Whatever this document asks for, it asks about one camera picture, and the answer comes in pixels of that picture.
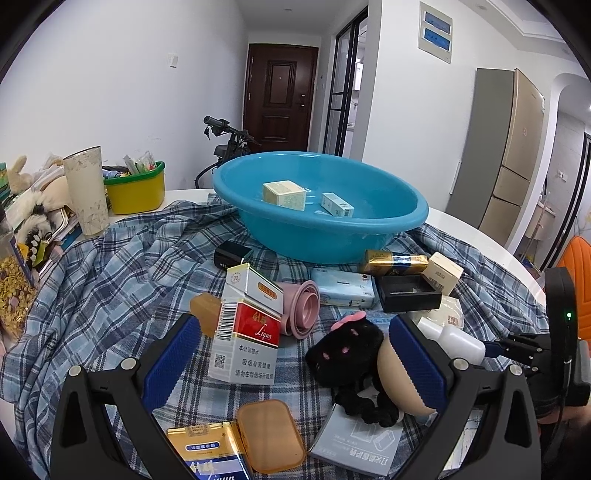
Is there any grey blue flat box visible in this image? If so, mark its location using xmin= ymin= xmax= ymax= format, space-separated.
xmin=308 ymin=401 xmax=404 ymax=477

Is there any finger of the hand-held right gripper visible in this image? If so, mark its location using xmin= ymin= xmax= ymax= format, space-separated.
xmin=484 ymin=342 xmax=546 ymax=370
xmin=501 ymin=332 xmax=551 ymax=350

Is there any red white cigarette carton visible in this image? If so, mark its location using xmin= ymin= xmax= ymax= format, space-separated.
xmin=208 ymin=299 xmax=282 ymax=384

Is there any black tray box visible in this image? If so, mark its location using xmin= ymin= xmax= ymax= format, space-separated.
xmin=375 ymin=274 xmax=443 ymax=313

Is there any light blue tissue pack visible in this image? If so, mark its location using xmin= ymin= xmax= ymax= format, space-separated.
xmin=310 ymin=268 xmax=377 ymax=309

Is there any gold blue cigarette pack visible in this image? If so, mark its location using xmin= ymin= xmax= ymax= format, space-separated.
xmin=166 ymin=421 xmax=254 ymax=480

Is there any black plush toy pink bow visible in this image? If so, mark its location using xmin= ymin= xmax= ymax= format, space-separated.
xmin=305 ymin=311 xmax=404 ymax=426

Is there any black charger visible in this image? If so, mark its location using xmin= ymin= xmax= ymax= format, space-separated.
xmin=215 ymin=241 xmax=253 ymax=271

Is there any pile of small sachets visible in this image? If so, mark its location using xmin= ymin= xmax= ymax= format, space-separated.
xmin=104 ymin=151 xmax=158 ymax=178

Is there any white plastic bottle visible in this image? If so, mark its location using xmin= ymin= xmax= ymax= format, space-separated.
xmin=417 ymin=318 xmax=487 ymax=363

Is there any blue plastic basin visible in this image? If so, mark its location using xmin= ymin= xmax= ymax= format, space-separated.
xmin=211 ymin=151 xmax=429 ymax=266

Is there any black framed glass door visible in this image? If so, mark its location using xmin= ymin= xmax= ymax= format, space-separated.
xmin=323 ymin=18 xmax=365 ymax=158

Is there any gold and blue packet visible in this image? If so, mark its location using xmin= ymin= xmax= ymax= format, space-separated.
xmin=360 ymin=249 xmax=430 ymax=277

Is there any orange chair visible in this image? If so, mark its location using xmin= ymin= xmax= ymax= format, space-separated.
xmin=556 ymin=235 xmax=591 ymax=278

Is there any tall cream cup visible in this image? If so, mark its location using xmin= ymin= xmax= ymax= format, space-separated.
xmin=62 ymin=146 xmax=110 ymax=237

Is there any beige round perforated cover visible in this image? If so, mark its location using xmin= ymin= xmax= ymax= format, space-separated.
xmin=376 ymin=340 xmax=437 ymax=418

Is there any wall electrical panel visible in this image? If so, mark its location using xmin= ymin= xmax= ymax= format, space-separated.
xmin=418 ymin=1 xmax=454 ymax=65

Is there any light teal box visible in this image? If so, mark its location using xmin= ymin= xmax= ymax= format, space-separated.
xmin=321 ymin=192 xmax=355 ymax=219

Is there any tan plastic case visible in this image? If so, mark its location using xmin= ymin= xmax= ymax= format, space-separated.
xmin=237 ymin=399 xmax=306 ymax=474

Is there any cream plush rabbit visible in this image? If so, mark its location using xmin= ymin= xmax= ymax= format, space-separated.
xmin=7 ymin=156 xmax=70 ymax=208

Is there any stack of books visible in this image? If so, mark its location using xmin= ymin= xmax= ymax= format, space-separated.
xmin=41 ymin=208 xmax=86 ymax=250

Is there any small cream box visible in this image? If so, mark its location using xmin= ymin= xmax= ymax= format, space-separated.
xmin=422 ymin=252 xmax=464 ymax=296

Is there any fluffy black white plush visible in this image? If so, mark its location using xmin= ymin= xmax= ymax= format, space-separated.
xmin=9 ymin=194 xmax=65 ymax=259

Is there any blue plaid cloth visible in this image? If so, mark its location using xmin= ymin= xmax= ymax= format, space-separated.
xmin=0 ymin=194 xmax=550 ymax=480

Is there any small amber plastic case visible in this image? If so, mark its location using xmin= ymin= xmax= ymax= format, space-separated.
xmin=189 ymin=293 xmax=223 ymax=339

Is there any black scooter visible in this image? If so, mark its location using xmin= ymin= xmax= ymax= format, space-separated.
xmin=194 ymin=115 xmax=266 ymax=190

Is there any gold refrigerator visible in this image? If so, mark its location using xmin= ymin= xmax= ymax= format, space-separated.
xmin=445 ymin=68 xmax=546 ymax=247

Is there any yellow plastic bin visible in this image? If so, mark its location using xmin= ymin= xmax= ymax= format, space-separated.
xmin=102 ymin=161 xmax=166 ymax=215

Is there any white sachet packet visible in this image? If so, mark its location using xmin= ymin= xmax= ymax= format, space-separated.
xmin=406 ymin=295 xmax=465 ymax=329

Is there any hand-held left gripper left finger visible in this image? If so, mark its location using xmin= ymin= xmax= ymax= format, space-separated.
xmin=48 ymin=313 xmax=202 ymax=480

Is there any dark brown door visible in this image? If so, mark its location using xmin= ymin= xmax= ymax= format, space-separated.
xmin=243 ymin=43 xmax=320 ymax=155

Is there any large cream box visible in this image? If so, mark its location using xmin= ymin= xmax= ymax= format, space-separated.
xmin=262 ymin=180 xmax=307 ymax=212

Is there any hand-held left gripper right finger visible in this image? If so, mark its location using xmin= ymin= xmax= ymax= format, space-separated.
xmin=389 ymin=314 xmax=542 ymax=480

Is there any pink collapsible cup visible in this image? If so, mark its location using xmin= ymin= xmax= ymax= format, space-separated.
xmin=274 ymin=281 xmax=321 ymax=340

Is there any white box gold red label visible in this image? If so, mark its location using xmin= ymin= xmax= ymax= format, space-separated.
xmin=222 ymin=263 xmax=284 ymax=317

